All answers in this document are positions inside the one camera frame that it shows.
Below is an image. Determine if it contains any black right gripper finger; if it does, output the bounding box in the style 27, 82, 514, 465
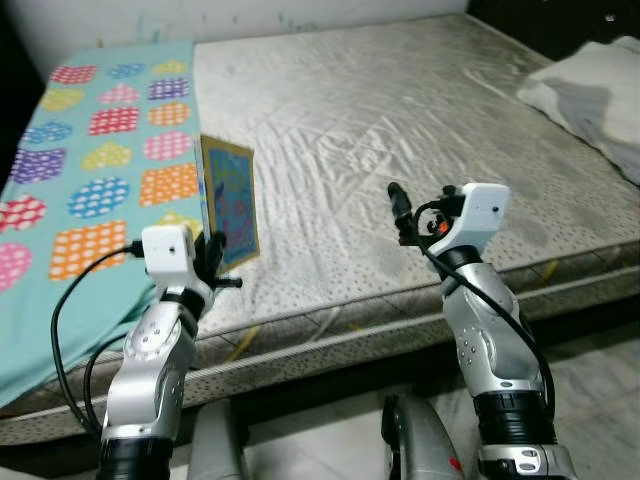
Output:
387, 181, 414, 246

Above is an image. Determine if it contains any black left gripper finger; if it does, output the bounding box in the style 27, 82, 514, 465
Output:
197, 230, 230, 283

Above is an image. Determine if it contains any blue yellow children's book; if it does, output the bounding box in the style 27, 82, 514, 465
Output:
197, 133, 261, 271

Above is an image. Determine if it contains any white quilted mattress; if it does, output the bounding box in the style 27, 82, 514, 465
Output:
0, 12, 640, 446

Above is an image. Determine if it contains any teal blanket with colourful shapes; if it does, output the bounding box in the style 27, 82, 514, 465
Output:
0, 40, 217, 406

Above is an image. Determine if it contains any grey robot left leg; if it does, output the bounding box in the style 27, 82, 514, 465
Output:
190, 400, 251, 480

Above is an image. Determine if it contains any grey robot leg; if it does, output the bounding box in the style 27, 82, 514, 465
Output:
380, 392, 467, 480
190, 400, 251, 480

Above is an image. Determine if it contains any white pillow with tree print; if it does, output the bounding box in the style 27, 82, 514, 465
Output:
515, 37, 640, 177

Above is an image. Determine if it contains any grey robot right leg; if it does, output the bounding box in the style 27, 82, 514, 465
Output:
380, 392, 467, 480

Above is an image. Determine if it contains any dark tufted headboard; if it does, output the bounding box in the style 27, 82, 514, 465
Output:
468, 0, 640, 61

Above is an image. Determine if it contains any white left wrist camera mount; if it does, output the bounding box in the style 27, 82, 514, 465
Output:
140, 224, 199, 296

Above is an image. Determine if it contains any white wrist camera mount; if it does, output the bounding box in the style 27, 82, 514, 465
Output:
440, 183, 511, 256
140, 224, 199, 296

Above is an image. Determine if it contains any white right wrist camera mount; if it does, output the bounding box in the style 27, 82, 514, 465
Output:
440, 183, 511, 256

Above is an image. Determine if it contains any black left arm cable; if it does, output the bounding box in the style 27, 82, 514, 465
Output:
52, 240, 147, 443

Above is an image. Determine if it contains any dark bed frame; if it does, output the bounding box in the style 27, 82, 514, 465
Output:
0, 265, 640, 476

